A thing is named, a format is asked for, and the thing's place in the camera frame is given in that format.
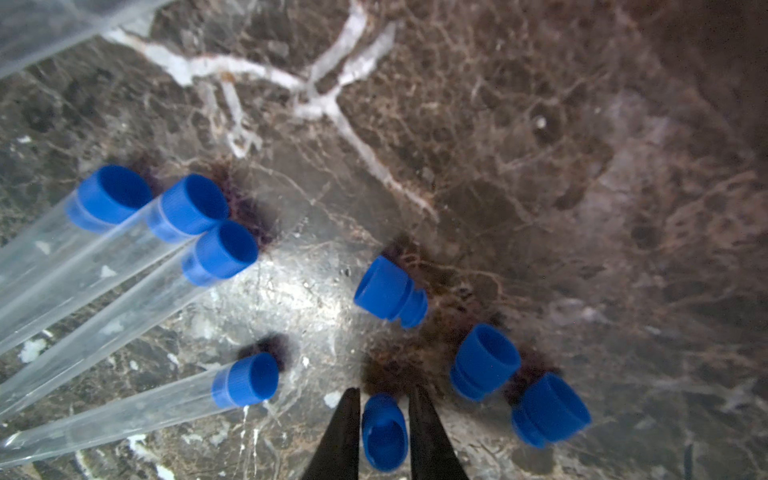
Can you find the test tube with blue stopper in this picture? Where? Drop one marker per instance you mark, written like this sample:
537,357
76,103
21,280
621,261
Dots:
216,256
188,209
100,203
246,382
32,31

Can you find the blue stopper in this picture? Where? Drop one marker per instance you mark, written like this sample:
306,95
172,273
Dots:
384,433
550,411
486,360
389,293

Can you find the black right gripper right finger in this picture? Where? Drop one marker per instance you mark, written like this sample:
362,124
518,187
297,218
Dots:
431,452

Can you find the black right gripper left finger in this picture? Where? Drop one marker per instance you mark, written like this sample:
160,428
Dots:
337,456

